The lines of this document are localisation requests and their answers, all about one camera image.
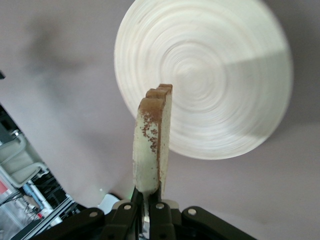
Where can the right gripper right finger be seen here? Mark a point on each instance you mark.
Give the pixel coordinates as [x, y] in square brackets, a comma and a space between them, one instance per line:
[162, 222]

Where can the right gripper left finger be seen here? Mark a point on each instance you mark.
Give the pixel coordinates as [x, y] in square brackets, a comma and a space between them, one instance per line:
[125, 222]

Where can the brown bread toast slice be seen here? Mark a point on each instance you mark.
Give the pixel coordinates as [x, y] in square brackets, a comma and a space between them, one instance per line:
[147, 150]

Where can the round wooden plate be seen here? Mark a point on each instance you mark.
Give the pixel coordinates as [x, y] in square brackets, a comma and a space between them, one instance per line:
[212, 75]

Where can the beige office chair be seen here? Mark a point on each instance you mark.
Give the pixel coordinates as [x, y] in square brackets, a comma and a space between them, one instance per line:
[17, 162]

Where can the brown table cover cloth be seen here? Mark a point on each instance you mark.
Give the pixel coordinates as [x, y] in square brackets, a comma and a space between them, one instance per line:
[62, 100]

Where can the aluminium frame profile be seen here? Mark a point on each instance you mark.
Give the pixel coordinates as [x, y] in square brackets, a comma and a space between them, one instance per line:
[62, 207]

